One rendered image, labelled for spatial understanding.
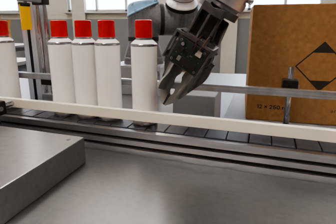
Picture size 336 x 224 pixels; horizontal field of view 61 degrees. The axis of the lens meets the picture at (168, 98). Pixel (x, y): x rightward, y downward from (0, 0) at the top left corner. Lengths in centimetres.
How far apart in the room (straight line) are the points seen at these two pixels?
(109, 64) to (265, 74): 36
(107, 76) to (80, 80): 6
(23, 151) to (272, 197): 39
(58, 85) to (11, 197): 29
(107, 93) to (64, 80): 10
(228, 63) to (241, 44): 45
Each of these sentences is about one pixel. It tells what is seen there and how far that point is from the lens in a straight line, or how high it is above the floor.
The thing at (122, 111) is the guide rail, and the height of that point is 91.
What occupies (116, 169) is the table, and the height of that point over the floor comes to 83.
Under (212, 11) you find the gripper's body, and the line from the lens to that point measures 47.
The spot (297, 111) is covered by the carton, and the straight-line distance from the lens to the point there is 74.
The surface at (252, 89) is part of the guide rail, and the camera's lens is 57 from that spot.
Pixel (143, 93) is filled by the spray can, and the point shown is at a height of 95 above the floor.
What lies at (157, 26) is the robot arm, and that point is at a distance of 107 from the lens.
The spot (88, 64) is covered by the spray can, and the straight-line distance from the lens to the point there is 61.
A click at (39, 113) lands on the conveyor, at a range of 72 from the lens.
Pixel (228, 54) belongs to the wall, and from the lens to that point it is 600.
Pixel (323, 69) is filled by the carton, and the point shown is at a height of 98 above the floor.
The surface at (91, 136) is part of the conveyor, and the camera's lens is 61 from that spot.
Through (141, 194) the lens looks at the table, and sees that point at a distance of 46.
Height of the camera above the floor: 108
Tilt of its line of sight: 14 degrees down
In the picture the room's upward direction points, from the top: straight up
